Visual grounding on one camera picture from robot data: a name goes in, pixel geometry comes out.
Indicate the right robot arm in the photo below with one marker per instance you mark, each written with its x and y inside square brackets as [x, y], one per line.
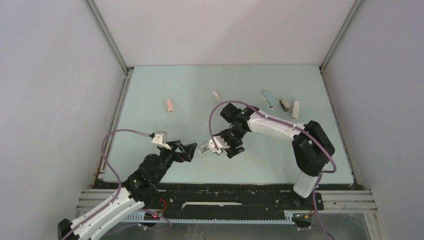
[311, 146]

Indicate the small cream stapler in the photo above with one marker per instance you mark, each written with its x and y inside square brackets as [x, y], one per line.
[216, 95]

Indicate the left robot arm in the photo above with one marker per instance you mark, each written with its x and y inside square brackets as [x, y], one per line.
[133, 194]

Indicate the blue cable duct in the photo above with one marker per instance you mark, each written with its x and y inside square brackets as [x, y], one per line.
[144, 218]

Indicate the beige stapler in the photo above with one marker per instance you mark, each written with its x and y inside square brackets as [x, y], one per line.
[285, 104]

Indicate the pink stapler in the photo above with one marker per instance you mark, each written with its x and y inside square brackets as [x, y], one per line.
[170, 106]

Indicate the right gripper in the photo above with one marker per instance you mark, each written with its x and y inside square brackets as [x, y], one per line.
[232, 151]

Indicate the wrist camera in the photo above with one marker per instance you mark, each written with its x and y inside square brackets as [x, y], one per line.
[160, 140]
[217, 145]

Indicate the staple box tray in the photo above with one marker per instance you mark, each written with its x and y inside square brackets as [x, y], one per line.
[203, 149]

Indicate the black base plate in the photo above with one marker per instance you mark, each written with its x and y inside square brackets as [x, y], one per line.
[231, 201]

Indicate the blue stapler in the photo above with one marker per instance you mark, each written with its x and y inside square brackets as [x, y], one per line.
[269, 99]

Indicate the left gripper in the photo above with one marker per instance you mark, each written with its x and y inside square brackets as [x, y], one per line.
[187, 150]

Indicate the white stapler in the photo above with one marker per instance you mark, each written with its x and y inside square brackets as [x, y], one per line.
[295, 110]

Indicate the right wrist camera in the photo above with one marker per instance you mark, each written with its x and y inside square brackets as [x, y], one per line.
[217, 145]

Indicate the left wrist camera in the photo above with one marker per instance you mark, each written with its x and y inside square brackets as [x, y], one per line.
[160, 140]

